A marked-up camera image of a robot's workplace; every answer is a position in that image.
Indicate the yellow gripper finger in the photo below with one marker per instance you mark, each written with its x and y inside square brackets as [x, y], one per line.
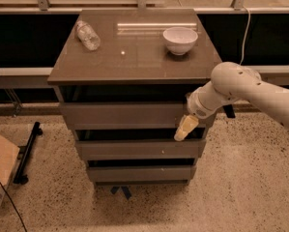
[187, 124]

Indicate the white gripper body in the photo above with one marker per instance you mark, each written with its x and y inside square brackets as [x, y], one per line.
[195, 107]

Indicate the grey top drawer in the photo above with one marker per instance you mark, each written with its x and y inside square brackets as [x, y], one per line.
[122, 115]

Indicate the grey drawer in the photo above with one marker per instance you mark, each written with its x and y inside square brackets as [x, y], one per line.
[140, 149]
[122, 115]
[142, 174]

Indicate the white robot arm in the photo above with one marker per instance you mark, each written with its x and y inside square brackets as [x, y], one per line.
[229, 83]

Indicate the grey middle drawer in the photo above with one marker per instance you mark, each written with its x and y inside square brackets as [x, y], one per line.
[140, 149]

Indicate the grey drawer cabinet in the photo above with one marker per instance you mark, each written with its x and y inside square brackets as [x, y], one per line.
[133, 64]

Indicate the grey bottom drawer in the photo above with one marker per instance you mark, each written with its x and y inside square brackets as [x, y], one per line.
[142, 174]

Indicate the white ceramic bowl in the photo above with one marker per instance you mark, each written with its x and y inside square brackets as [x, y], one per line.
[179, 40]

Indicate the blue tape cross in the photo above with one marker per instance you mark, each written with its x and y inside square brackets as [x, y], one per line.
[125, 190]

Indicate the clear plastic bottle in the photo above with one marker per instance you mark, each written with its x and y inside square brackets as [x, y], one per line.
[87, 35]

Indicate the black metal stand bar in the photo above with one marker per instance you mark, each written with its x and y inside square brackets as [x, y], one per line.
[23, 156]

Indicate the cardboard box left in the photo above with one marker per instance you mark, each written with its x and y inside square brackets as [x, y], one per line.
[0, 165]

